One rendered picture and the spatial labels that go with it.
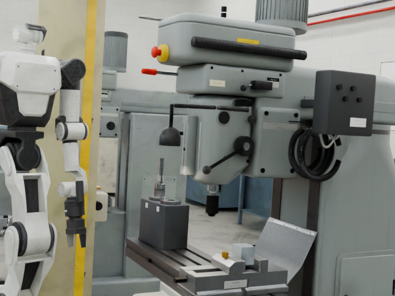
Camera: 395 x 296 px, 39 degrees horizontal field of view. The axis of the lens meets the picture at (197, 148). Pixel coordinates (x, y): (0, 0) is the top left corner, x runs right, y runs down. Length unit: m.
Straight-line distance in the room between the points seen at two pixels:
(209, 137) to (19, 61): 0.87
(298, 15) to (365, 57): 5.54
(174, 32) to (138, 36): 9.72
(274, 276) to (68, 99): 1.22
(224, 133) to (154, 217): 0.63
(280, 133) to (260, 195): 7.37
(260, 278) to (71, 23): 2.27
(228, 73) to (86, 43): 1.86
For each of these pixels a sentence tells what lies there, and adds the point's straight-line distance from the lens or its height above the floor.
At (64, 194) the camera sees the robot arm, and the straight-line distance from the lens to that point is 2.55.
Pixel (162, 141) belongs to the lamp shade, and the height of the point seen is 1.46.
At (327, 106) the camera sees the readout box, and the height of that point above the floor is 1.60.
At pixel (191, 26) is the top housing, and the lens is 1.89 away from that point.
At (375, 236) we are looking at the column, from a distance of 2.33.
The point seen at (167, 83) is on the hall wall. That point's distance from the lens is 11.81.
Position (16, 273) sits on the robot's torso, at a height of 0.88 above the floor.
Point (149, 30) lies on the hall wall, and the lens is 11.74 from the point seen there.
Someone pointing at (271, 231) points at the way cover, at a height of 1.09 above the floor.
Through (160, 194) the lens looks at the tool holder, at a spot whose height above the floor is 1.20.
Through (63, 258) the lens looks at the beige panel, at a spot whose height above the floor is 0.61.
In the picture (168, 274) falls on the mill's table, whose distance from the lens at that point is 2.20.
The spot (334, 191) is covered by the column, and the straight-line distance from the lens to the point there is 2.17.
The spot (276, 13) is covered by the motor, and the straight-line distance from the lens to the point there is 2.14.
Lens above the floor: 1.54
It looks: 3 degrees down
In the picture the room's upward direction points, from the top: 3 degrees clockwise
